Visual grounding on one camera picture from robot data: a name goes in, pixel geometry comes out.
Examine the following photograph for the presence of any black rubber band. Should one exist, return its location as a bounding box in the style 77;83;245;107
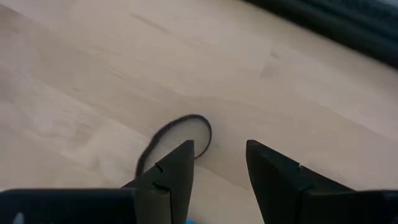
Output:
135;114;213;180

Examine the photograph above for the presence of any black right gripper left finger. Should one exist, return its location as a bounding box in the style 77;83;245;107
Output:
121;139;195;224

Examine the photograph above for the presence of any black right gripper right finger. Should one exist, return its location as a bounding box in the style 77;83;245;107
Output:
246;139;354;224

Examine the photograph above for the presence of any black aluminium table frame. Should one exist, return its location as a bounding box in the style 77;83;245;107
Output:
242;0;398;69

